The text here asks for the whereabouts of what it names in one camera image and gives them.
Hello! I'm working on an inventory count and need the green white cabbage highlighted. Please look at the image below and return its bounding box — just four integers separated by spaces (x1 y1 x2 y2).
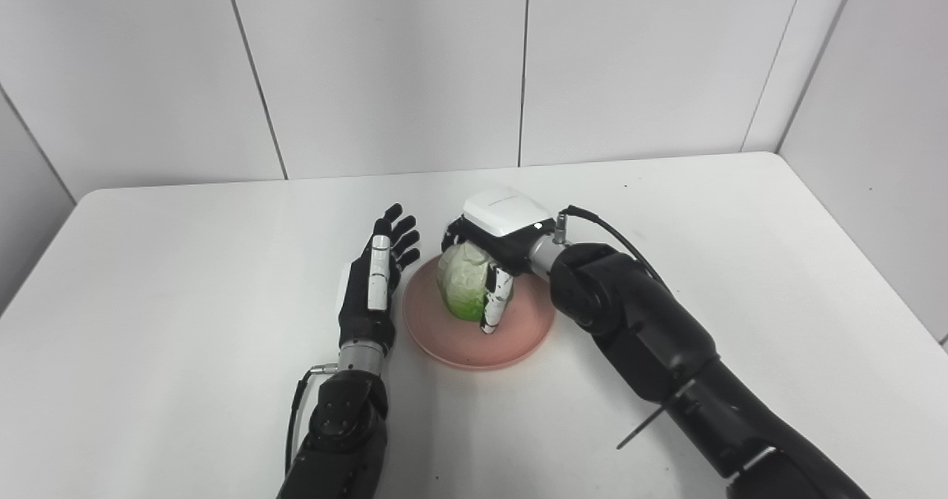
435 241 495 322

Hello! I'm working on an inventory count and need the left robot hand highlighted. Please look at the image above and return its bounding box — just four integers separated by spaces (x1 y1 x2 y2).
337 203 421 353

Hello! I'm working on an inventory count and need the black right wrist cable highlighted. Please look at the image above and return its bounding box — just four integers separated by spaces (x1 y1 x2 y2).
555 204 672 292

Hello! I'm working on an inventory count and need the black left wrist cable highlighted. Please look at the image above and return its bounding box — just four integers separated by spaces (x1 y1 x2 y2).
284 364 338 478

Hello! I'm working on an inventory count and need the pink plate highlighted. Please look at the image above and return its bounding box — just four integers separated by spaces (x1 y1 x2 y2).
402 253 556 370

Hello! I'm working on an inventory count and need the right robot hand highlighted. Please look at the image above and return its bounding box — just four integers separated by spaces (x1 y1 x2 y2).
441 187 557 335

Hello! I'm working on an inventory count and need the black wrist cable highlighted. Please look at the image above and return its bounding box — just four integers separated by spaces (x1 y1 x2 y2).
284 364 338 478
555 204 672 292

